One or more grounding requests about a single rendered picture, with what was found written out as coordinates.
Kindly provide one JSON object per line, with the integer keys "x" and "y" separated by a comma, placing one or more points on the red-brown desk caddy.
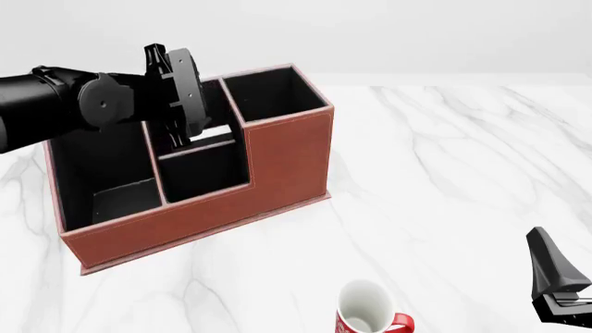
{"x": 287, "y": 156}

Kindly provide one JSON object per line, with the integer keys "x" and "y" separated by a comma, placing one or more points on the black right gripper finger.
{"x": 552, "y": 267}

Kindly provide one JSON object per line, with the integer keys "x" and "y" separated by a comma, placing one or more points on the white book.
{"x": 213, "y": 132}

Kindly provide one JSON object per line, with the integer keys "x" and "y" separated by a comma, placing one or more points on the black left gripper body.
{"x": 185, "y": 90}

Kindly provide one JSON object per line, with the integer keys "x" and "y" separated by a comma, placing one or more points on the red and white mug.
{"x": 365, "y": 305}

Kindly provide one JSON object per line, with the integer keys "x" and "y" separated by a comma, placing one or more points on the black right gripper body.
{"x": 569, "y": 308}

